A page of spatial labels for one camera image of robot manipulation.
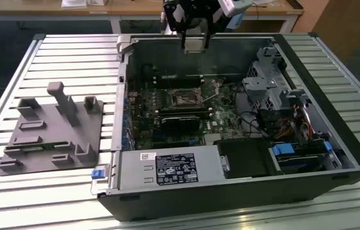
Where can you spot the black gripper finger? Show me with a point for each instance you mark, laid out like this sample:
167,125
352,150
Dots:
207,42
183,42

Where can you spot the silver square CPU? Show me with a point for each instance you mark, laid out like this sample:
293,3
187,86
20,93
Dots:
195,45

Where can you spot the black RAM slot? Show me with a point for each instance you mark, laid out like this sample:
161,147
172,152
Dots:
183,110
183,115
183,78

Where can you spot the CPU socket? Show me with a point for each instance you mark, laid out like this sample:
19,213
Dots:
185,98

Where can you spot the metal drive cage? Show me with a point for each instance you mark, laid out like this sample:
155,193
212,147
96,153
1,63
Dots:
263,83

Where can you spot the green motherboard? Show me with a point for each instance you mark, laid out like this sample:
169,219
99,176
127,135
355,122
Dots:
227,119

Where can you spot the black graphics card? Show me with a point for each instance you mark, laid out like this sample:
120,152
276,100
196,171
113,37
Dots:
179,123

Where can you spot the small silver heat sink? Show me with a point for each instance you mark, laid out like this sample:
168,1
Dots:
213,138

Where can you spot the wooden cabinet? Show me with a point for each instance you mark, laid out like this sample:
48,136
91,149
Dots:
352,24

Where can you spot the wooden desk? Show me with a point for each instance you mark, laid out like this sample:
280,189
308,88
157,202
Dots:
39,12

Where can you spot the blue disk carrier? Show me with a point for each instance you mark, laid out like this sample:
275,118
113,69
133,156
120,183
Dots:
283,149

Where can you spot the grey power supply unit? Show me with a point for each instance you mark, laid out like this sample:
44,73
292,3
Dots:
135,167

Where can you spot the grey plastic parts rack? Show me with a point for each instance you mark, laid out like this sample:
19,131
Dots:
55,134

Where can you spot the blue drive clip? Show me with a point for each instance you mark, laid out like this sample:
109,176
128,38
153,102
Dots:
327,146

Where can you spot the green RAM stick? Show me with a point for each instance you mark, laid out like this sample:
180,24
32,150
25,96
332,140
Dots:
48,145

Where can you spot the blue case latch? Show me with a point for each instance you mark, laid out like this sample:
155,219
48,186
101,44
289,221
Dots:
99,173

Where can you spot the black open PC case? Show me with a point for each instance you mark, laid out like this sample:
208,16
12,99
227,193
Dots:
199,206

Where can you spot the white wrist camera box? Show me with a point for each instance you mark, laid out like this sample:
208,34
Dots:
233,7

